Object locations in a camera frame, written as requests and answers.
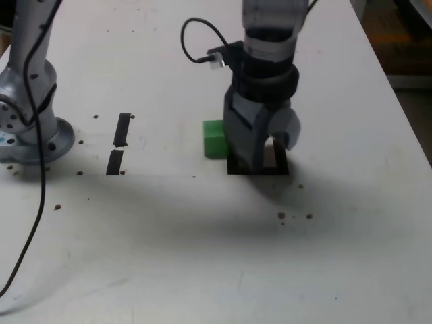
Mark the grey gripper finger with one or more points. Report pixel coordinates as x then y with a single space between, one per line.
287 123
243 135

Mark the green cube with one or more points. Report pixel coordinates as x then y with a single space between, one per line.
214 141

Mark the black tape square outline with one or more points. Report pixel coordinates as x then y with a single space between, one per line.
281 162

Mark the black tape strip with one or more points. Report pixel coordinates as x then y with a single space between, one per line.
122 130

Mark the black gripper camera mount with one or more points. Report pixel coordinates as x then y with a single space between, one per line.
231 54

